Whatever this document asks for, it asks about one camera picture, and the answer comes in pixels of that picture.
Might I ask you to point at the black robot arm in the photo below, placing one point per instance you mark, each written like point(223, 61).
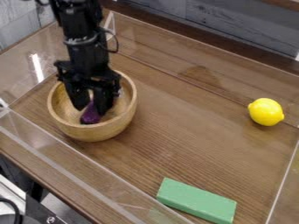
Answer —
point(79, 17)

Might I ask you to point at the purple toy eggplant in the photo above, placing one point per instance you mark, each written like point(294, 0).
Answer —
point(90, 117)

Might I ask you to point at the yellow toy lemon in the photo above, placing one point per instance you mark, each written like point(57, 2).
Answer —
point(266, 112)

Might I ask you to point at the clear acrylic tray wall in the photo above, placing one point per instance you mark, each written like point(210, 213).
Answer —
point(86, 185)

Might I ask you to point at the brown wooden bowl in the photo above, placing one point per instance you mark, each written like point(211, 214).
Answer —
point(114, 122)

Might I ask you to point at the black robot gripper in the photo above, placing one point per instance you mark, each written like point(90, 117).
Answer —
point(86, 72)

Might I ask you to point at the green rectangular block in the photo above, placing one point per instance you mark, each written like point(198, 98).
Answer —
point(197, 202)

